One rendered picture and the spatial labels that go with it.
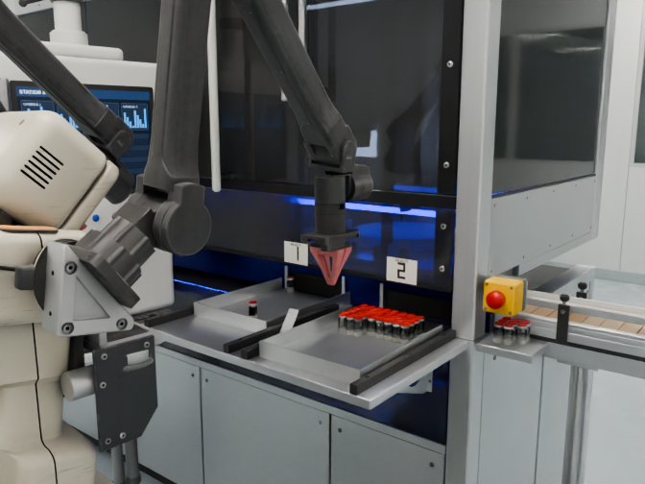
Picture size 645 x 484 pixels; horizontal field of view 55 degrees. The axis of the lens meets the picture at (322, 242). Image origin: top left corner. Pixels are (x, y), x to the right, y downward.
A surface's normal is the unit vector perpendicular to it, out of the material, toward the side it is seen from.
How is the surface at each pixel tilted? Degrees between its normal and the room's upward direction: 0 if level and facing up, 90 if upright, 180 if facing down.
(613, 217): 90
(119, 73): 90
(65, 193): 90
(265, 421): 90
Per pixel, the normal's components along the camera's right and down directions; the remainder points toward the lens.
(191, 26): 0.73, 0.22
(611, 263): -0.62, 0.14
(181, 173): 0.74, -0.04
